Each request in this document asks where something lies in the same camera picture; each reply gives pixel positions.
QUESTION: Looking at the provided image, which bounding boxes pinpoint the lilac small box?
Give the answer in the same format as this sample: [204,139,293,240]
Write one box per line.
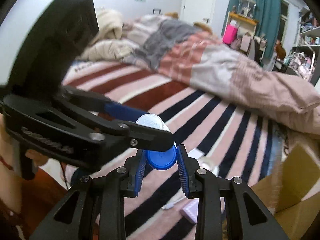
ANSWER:
[180,199,199,224]

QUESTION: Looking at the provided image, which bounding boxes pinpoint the teal curtain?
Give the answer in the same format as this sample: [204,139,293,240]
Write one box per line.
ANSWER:
[227,0,281,59]

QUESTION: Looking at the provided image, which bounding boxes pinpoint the white cable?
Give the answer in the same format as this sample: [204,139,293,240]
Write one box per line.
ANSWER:
[161,195,187,210]

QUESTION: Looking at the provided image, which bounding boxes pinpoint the brown plush toy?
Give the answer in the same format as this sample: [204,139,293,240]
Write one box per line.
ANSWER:
[274,40,286,60]

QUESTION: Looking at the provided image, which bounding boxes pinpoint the dark storage shelf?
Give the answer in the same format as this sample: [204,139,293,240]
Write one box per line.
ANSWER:
[285,10,319,85]

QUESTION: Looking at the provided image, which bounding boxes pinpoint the cream bunched blanket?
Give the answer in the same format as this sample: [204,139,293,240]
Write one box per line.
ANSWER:
[76,8,138,61]

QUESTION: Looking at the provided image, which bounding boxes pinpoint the striped pink fleece blanket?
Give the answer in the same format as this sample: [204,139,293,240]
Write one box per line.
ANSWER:
[63,62,283,239]

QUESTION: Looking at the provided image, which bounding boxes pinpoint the brown cardboard box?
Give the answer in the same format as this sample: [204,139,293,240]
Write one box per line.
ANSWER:
[251,144,319,239]

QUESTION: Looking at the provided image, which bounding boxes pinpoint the pink grey patchwork duvet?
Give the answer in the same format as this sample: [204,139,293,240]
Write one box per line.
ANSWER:
[123,15,319,134]

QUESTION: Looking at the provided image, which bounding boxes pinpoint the magenta gift bag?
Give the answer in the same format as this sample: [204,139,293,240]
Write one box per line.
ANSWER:
[222,24,238,45]

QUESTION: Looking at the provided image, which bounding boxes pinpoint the white door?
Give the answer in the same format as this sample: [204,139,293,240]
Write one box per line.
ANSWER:
[180,0,215,24]

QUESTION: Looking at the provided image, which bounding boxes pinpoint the person left hand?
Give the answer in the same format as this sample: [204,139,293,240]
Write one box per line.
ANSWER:
[1,116,48,214]

